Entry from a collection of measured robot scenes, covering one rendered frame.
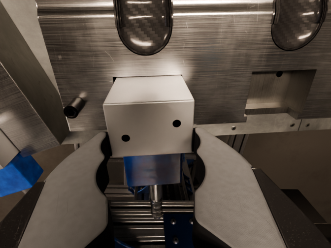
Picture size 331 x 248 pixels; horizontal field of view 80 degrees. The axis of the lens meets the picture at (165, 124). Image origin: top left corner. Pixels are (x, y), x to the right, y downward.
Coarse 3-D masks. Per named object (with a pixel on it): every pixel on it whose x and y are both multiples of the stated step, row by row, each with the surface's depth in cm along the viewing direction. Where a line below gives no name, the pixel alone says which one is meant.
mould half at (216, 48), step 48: (48, 0) 13; (96, 0) 13; (192, 0) 13; (240, 0) 13; (48, 48) 14; (96, 48) 14; (192, 48) 14; (240, 48) 15; (96, 96) 16; (240, 96) 16
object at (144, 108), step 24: (120, 96) 11; (144, 96) 11; (168, 96) 11; (192, 96) 11; (120, 120) 11; (144, 120) 11; (168, 120) 11; (192, 120) 11; (120, 144) 12; (144, 144) 12; (168, 144) 12; (144, 168) 15; (168, 168) 15
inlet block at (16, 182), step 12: (0, 132) 20; (0, 144) 20; (12, 144) 21; (0, 156) 19; (12, 156) 20; (0, 168) 19; (12, 168) 21; (24, 168) 22; (36, 168) 23; (0, 180) 21; (12, 180) 21; (24, 180) 22; (36, 180) 23; (0, 192) 22; (12, 192) 22; (24, 192) 23
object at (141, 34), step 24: (120, 0) 13; (144, 0) 13; (168, 0) 13; (288, 0) 14; (312, 0) 14; (120, 24) 13; (144, 24) 14; (168, 24) 13; (288, 24) 14; (312, 24) 14; (144, 48) 14; (288, 48) 15
